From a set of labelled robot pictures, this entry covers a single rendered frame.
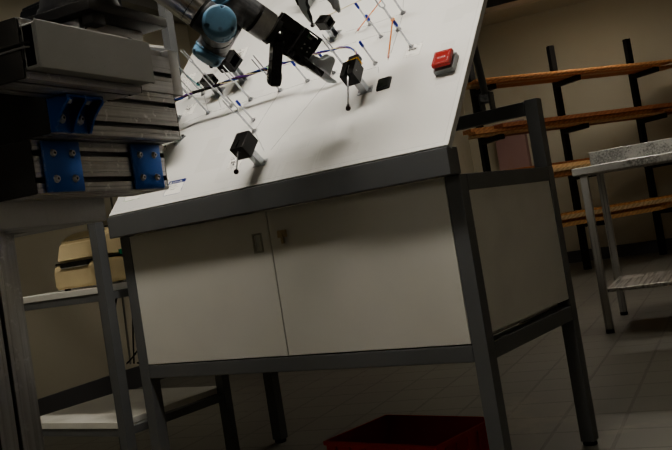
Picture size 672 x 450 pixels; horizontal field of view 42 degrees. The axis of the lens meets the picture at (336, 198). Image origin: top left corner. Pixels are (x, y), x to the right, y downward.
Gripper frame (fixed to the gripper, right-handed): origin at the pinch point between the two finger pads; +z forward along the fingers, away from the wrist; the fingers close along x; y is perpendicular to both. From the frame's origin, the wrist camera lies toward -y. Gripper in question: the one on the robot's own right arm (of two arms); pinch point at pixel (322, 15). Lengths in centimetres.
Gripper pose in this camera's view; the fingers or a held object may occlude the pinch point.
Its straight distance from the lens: 230.3
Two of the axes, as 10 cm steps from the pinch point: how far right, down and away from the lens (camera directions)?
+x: -8.3, 2.1, 5.2
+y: 4.0, -4.4, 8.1
